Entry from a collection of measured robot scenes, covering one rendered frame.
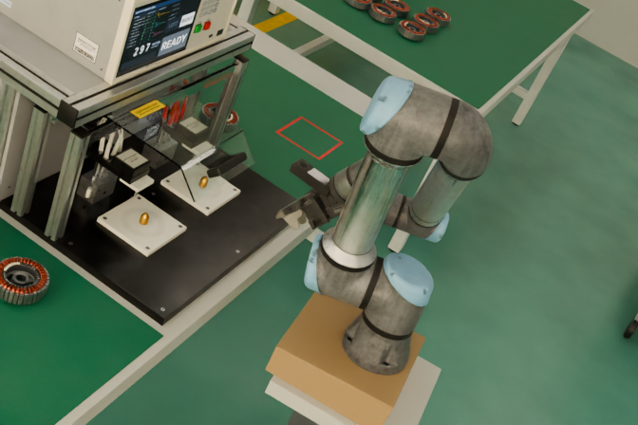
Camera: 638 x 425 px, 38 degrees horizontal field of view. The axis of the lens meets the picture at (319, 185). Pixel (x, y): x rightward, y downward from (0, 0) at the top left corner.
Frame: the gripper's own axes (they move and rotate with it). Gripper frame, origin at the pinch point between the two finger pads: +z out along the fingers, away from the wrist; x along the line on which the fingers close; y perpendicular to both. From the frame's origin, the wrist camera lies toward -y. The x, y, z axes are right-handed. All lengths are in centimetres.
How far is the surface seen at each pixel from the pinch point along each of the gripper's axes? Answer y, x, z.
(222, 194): -11.1, 1.9, 13.8
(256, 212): -2.4, 5.0, 10.1
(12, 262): -22, -58, 21
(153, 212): -15.8, -19.6, 17.0
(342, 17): -45, 143, 35
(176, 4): -51, -17, -19
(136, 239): -12.5, -30.4, 15.3
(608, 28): 34, 509, 53
